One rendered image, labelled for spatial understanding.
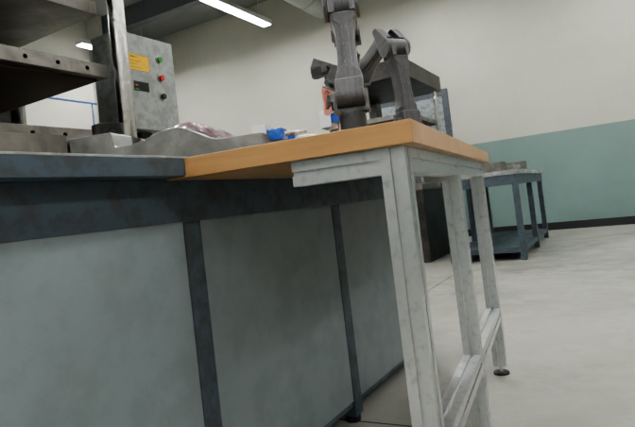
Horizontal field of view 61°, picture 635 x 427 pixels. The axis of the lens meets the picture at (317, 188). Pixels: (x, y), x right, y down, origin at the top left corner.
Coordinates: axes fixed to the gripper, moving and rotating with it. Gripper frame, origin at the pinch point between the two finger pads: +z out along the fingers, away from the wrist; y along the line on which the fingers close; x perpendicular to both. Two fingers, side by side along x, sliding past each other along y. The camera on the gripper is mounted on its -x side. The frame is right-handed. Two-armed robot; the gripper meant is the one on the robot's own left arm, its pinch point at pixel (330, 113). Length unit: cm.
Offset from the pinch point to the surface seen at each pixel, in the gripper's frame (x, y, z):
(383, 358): 37, -25, 73
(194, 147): -8, 49, 17
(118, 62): -88, 1, 9
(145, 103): -91, -22, 22
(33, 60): -93, 30, 16
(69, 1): -107, 12, -7
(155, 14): -579, -517, -41
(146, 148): -19, 51, 21
